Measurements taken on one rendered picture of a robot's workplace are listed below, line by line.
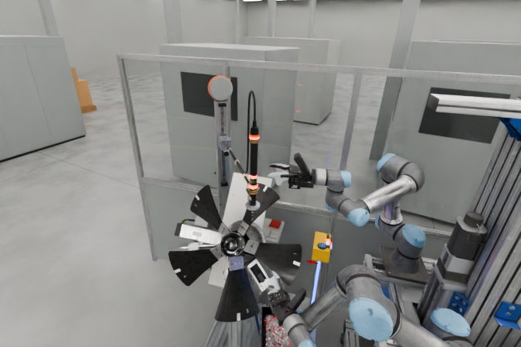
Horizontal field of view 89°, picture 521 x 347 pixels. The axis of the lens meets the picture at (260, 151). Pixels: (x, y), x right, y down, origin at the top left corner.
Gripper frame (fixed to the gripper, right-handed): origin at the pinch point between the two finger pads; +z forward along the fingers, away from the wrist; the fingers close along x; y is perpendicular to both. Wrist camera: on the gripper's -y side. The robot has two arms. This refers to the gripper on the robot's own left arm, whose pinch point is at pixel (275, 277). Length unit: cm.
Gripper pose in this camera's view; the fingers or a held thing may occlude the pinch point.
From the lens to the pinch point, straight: 136.1
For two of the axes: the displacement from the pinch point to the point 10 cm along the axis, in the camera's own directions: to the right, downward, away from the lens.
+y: -9.3, 2.1, -3.0
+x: 0.7, 9.0, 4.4
